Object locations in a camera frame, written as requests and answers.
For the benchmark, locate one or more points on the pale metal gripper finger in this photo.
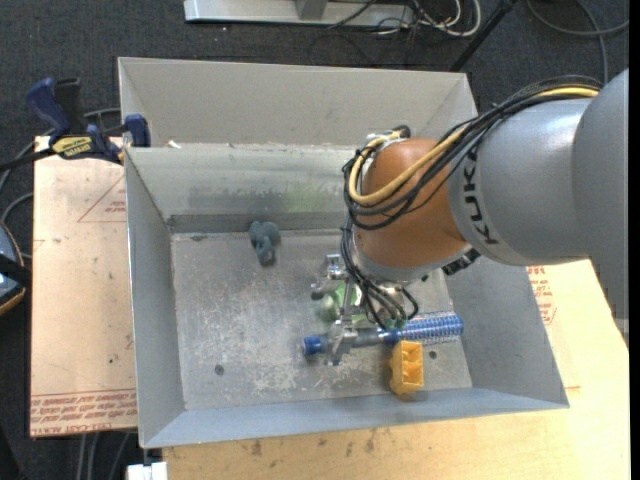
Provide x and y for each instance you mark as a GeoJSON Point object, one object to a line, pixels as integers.
{"type": "Point", "coordinates": [338, 353]}
{"type": "Point", "coordinates": [346, 329]}

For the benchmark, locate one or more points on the blue and silver ribbed tool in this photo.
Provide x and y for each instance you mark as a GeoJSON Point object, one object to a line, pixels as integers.
{"type": "Point", "coordinates": [430, 327]}

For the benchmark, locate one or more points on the green rounded object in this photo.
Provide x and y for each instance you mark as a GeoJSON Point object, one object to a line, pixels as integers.
{"type": "Point", "coordinates": [326, 308]}

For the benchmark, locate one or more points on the yellow toy brick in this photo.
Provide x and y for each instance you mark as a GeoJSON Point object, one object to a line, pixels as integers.
{"type": "Point", "coordinates": [407, 368]}

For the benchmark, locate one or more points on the dark teal toy figure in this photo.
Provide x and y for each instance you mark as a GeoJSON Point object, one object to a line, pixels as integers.
{"type": "Point", "coordinates": [265, 240]}

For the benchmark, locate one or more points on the grey metal bin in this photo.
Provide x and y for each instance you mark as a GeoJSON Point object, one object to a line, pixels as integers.
{"type": "Point", "coordinates": [240, 318]}

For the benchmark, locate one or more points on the brown cardboard board, red print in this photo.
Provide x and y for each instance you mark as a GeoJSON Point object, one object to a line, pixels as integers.
{"type": "Point", "coordinates": [80, 288]}

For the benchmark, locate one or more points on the black cylinder on white bracket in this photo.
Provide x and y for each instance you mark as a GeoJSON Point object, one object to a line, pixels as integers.
{"type": "Point", "coordinates": [459, 264]}

